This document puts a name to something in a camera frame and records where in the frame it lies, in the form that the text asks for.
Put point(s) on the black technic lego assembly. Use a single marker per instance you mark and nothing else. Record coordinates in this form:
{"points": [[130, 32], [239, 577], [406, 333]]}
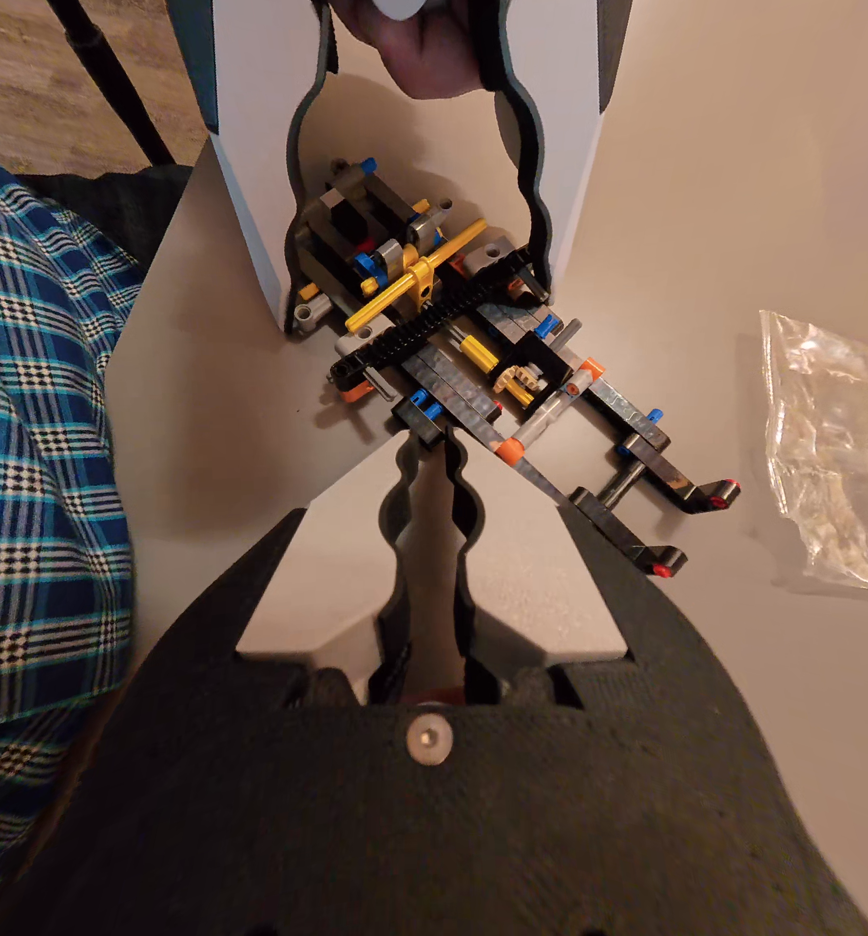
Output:
{"points": [[441, 322]]}

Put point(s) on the person's left hand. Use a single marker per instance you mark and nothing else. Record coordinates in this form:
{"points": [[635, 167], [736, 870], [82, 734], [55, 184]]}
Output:
{"points": [[426, 58]]}

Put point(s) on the dark cloth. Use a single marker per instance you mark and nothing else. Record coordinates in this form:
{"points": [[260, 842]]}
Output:
{"points": [[127, 212]]}

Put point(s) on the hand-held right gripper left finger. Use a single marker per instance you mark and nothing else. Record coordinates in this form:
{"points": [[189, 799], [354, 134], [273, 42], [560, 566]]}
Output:
{"points": [[317, 585]]}

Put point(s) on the clear empty plastic bag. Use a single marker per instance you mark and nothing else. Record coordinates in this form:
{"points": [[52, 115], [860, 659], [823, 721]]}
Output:
{"points": [[828, 453]]}

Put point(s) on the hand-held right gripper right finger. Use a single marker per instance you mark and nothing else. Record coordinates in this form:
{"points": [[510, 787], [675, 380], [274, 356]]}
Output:
{"points": [[543, 585]]}

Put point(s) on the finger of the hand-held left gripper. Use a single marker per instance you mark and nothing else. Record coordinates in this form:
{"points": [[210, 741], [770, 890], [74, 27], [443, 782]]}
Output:
{"points": [[258, 110], [558, 95]]}

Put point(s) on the black metal leg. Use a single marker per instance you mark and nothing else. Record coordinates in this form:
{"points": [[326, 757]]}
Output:
{"points": [[112, 80]]}

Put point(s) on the person's blue plaid shirt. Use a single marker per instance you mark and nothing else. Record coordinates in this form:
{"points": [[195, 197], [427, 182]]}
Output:
{"points": [[39, 439]]}

